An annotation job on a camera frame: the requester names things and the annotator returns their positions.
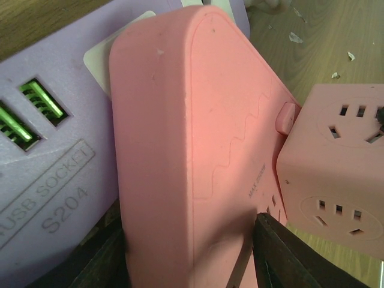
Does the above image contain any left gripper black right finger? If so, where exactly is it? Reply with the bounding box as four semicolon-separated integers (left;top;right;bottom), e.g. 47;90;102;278
253;212;367;288

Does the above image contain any purple power strip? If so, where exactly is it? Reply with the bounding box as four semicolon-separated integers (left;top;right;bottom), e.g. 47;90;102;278
0;0;251;250

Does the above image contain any pink cube socket adapter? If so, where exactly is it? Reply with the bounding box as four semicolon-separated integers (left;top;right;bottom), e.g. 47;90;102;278
277;84;383;259

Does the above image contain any pink triangular socket adapter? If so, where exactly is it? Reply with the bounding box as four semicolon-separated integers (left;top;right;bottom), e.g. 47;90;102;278
109;5;300;287

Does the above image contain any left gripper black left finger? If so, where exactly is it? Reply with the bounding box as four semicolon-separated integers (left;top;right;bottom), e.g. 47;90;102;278
29;200;131;287

